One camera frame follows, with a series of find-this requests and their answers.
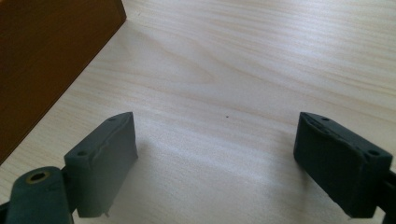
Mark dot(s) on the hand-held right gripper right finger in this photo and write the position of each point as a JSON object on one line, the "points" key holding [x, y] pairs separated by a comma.
{"points": [[342, 168]]}

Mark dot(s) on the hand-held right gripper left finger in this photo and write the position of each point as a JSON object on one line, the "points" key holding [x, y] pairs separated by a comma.
{"points": [[102, 168]]}

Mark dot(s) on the brown wooden box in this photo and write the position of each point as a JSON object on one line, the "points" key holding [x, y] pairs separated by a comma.
{"points": [[46, 62]]}

